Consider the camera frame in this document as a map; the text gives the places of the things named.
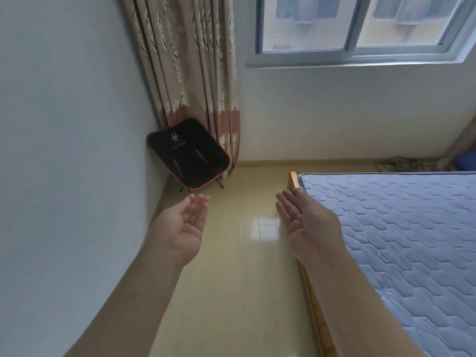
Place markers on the person's left forearm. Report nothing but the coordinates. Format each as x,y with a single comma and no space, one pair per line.
126,312

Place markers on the person's right forearm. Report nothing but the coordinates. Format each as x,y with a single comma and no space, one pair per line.
357,312

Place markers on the blue quilted mattress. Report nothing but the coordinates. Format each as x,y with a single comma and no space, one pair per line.
409,249

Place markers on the person's left hand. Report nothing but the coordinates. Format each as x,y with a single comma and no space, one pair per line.
178,234

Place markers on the beige patterned curtain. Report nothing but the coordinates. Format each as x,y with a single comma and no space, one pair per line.
193,70

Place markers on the blue object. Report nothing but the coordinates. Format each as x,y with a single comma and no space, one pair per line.
466,161

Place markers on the wooden bed frame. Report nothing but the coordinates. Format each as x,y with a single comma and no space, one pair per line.
293,180

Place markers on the person's right hand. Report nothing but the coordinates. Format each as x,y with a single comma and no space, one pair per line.
310,234

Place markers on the person's right fingers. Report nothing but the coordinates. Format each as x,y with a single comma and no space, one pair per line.
290,208

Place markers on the black folding camping chair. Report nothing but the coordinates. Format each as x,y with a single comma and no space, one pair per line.
187,154

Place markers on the sliding glass window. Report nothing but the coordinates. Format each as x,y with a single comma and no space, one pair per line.
353,29

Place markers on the person's left fingers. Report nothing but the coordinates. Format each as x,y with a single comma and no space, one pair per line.
196,211

